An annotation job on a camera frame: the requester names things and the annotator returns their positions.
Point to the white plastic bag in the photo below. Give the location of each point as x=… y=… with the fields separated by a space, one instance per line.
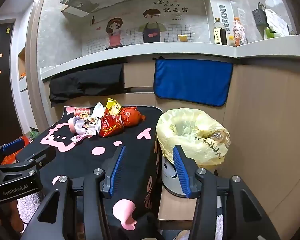
x=277 y=21

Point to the blue towel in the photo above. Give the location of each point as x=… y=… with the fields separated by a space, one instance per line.
x=192 y=82

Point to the white crumpled tissue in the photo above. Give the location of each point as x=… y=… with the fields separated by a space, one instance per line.
x=98 y=108

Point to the red snack packet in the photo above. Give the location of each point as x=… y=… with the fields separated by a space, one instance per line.
x=111 y=127

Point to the small red packet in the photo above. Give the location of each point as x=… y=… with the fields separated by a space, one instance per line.
x=82 y=111

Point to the yellow bowl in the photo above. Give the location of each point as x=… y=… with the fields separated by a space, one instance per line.
x=183 y=38

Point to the white trash bin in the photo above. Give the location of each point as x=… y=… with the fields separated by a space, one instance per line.
x=170 y=180

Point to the pink round foil lid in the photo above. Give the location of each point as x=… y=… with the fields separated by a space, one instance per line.
x=77 y=138

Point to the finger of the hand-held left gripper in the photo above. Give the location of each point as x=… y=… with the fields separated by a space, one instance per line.
x=12 y=144
x=40 y=156

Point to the black mat with pink print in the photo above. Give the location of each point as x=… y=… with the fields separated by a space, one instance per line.
x=137 y=160

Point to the white vented appliance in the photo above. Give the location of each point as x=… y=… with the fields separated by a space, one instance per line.
x=222 y=10

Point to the yellow snack packet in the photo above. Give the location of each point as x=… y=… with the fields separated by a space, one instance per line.
x=112 y=105

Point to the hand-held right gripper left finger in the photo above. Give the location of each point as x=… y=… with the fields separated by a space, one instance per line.
x=117 y=170

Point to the yellow-bagged trash bin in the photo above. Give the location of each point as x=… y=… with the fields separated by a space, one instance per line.
x=210 y=152

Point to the pink plastic cup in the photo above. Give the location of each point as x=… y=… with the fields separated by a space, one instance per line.
x=73 y=125

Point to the green bag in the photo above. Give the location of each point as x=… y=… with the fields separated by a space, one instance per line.
x=34 y=133

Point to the gold printed wrapper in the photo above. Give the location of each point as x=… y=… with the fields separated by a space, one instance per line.
x=90 y=119

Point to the cartoon wall sticker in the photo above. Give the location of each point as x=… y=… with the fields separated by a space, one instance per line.
x=150 y=30

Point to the grey kitchen counter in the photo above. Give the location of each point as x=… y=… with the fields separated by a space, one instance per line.
x=165 y=51

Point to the small seasoning jar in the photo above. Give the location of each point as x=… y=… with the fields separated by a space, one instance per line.
x=231 y=42

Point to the dark sauce bottle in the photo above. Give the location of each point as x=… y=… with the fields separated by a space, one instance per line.
x=221 y=36

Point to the orange capped plastic bottle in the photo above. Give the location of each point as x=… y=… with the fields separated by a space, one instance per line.
x=239 y=32

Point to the metal grater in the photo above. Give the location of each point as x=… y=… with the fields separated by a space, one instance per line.
x=259 y=15

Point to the black cloth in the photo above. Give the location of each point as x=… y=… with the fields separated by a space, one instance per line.
x=85 y=82

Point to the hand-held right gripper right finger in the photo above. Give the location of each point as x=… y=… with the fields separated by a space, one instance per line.
x=181 y=172

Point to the green container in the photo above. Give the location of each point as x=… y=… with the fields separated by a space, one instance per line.
x=268 y=33

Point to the black refrigerator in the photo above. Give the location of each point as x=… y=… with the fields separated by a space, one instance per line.
x=2 y=92

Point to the red plastic bag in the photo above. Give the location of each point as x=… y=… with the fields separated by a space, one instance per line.
x=132 y=116

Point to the person's left hand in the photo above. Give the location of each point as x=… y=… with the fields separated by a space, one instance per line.
x=13 y=215

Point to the white crumpled wrapper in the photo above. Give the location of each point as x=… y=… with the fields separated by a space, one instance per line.
x=92 y=130

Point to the grey fluffy rug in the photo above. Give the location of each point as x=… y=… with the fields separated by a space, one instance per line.
x=27 y=207

